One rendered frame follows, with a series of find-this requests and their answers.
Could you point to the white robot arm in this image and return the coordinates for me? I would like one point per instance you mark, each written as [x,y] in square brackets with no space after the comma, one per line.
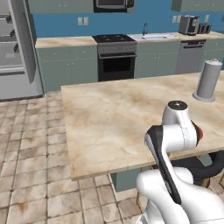
[172,175]

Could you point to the grey-green counter base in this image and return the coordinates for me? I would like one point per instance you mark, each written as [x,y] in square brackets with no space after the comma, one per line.
[125,180]

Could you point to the grey open fridge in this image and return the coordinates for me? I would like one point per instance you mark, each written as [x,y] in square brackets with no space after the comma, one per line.
[17,48]

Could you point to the black oven with hob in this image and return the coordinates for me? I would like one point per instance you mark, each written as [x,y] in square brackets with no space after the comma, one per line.
[116,55]

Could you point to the grey-green base cupboards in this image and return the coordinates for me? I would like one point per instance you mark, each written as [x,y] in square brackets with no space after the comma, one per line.
[70,65]

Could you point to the white sink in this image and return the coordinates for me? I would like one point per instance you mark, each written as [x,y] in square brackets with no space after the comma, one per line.
[153,37]

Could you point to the dark tap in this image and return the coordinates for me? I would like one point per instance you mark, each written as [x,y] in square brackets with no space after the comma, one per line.
[144,29]

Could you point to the grey dishwasher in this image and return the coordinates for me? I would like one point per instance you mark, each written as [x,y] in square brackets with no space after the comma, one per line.
[189,57]

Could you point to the black microwave oven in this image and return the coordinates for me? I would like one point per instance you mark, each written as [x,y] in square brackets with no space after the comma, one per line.
[113,5]

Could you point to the black stool with wooden legs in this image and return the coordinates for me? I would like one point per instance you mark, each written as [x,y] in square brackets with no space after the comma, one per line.
[204,170]

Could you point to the grey coffee machine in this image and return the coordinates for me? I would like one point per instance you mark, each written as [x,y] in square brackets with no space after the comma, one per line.
[189,25]

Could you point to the black toaster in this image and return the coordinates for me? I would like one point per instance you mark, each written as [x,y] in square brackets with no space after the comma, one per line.
[204,28]

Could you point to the grey-green wall cupboards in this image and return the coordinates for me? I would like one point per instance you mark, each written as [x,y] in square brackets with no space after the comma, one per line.
[58,5]

